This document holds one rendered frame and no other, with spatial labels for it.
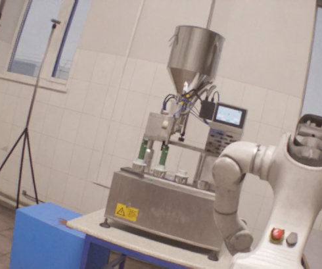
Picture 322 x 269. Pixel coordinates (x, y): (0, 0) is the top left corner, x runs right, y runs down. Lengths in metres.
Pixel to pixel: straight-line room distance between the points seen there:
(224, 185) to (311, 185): 0.29
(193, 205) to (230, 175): 0.72
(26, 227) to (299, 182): 1.71
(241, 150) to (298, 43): 2.55
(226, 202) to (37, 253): 1.41
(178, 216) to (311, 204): 0.96
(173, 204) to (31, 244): 0.93
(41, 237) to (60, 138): 1.77
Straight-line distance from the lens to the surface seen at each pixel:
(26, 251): 2.35
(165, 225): 1.82
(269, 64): 3.47
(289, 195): 0.94
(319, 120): 1.11
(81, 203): 3.78
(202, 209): 1.77
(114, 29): 3.80
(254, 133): 3.38
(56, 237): 2.20
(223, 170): 1.08
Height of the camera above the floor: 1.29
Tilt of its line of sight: 2 degrees down
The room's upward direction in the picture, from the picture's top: 14 degrees clockwise
